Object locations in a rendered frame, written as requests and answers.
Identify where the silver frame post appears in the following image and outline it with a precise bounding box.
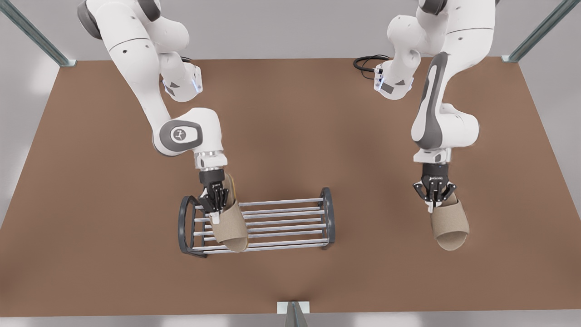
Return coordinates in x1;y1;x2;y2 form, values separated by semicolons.
277;301;311;327
502;0;581;63
0;0;77;68

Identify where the black cable loop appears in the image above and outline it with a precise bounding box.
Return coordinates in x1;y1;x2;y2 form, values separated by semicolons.
353;54;392;76

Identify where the dark grey wire shoe rack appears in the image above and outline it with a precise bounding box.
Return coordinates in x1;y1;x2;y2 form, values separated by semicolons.
178;187;336;258

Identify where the tan slipper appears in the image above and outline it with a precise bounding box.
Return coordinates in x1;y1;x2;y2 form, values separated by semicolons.
429;197;470;251
210;173;249;253

